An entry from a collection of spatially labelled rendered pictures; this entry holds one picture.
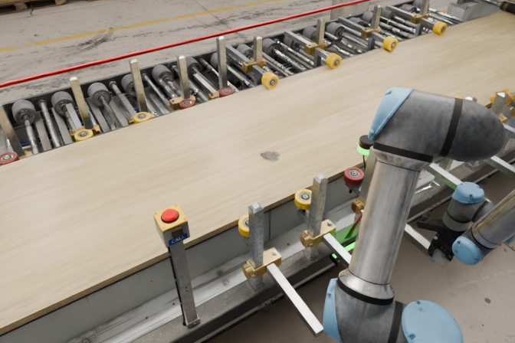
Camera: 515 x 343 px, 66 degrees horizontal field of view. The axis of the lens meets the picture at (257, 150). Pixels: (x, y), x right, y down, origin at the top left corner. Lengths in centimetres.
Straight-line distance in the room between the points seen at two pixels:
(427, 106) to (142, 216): 108
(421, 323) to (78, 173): 139
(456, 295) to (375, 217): 179
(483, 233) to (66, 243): 128
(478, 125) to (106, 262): 114
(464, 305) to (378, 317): 171
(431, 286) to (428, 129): 183
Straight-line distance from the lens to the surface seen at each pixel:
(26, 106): 248
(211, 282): 165
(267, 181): 160
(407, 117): 79
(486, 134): 82
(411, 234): 157
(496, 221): 113
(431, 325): 88
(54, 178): 182
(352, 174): 167
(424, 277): 258
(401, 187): 81
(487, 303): 262
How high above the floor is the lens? 200
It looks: 39 degrees down
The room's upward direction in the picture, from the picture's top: straight up
